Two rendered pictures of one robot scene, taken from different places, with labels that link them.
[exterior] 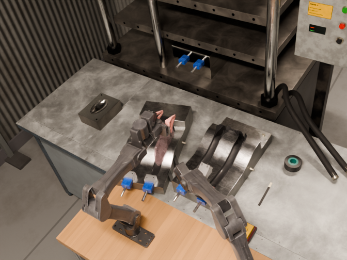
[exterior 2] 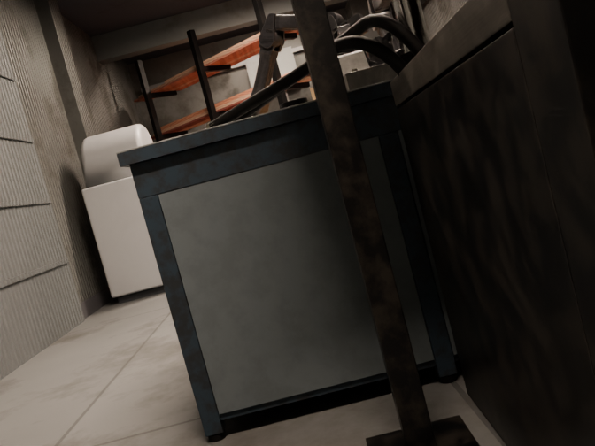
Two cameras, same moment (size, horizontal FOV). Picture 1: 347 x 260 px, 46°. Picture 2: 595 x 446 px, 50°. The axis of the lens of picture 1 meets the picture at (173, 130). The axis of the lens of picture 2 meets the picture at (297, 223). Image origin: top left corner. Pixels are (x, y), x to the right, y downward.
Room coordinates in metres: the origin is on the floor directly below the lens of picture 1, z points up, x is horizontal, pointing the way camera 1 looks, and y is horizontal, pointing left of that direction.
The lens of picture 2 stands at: (2.47, -1.80, 0.62)
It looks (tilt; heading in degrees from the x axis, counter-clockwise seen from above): 4 degrees down; 139
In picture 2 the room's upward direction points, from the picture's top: 15 degrees counter-clockwise
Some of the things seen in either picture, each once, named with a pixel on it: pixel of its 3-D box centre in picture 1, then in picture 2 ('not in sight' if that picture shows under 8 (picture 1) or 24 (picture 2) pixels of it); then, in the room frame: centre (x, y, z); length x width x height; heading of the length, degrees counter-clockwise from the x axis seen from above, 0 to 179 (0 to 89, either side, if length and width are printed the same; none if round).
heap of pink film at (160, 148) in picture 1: (154, 139); not in sight; (1.40, 0.10, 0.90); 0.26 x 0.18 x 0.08; 154
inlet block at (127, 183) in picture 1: (126, 184); not in sight; (1.18, 0.27, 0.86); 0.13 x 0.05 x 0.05; 154
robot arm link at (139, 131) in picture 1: (136, 139); not in sight; (1.09, 0.15, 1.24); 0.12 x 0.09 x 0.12; 139
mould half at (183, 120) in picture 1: (154, 144); not in sight; (1.40, 0.11, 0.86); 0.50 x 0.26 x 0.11; 154
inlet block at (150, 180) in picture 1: (147, 189); not in sight; (1.13, 0.17, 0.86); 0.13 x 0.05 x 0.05; 154
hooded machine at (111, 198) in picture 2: not in sight; (136, 211); (-2.45, 0.82, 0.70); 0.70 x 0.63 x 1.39; 139
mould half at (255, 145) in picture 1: (223, 157); (380, 73); (1.22, -0.21, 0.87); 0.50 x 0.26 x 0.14; 137
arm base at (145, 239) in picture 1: (131, 227); not in sight; (0.95, 0.26, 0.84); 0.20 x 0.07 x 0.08; 49
